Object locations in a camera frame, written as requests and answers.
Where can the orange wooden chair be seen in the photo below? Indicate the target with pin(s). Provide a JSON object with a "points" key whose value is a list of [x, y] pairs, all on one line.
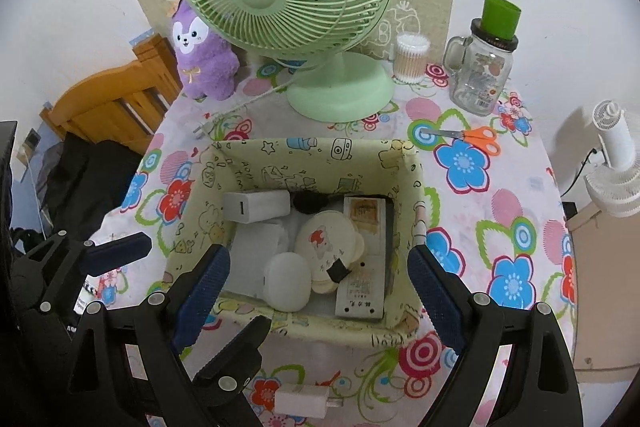
{"points": [[124, 104]]}

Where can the glass mason jar mug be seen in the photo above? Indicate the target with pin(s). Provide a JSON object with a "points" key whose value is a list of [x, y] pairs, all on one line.
{"points": [[478, 66]]}

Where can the white plug adapter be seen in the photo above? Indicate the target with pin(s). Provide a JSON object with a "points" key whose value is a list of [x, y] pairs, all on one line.
{"points": [[305, 401]]}

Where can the cotton swab container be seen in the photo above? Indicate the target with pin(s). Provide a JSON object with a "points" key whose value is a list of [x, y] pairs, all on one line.
{"points": [[410, 59]]}

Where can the white round case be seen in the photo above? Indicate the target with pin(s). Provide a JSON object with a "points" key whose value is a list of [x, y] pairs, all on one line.
{"points": [[287, 282]]}

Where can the purple plush toy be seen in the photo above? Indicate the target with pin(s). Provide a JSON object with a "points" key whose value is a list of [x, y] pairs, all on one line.
{"points": [[206, 63]]}

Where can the black clothing pile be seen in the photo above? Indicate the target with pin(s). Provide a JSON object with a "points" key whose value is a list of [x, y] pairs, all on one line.
{"points": [[88, 181]]}

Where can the white standing fan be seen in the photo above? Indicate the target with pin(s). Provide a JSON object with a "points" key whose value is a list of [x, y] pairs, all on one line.
{"points": [[614, 186]]}

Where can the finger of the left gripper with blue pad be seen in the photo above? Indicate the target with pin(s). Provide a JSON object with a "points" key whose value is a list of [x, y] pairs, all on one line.
{"points": [[238, 362], [99, 259]]}

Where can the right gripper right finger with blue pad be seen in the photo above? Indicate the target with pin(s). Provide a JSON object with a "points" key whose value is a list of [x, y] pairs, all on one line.
{"points": [[442, 295]]}

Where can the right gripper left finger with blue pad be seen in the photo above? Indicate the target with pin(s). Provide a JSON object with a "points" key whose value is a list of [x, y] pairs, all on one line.
{"points": [[194, 295]]}

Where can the floral tablecloth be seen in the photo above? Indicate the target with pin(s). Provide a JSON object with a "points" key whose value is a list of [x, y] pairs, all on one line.
{"points": [[497, 221]]}

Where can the orange handled scissors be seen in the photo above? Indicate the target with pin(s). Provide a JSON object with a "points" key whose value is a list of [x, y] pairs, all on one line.
{"points": [[483, 138]]}

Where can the white remote control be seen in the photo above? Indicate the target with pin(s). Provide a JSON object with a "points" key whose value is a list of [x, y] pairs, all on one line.
{"points": [[360, 296]]}

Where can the cream round compact mirror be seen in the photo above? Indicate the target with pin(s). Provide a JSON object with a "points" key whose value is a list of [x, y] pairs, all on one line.
{"points": [[332, 246]]}

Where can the green plastic cup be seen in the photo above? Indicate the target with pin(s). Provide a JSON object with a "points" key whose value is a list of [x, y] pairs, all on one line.
{"points": [[500, 18]]}

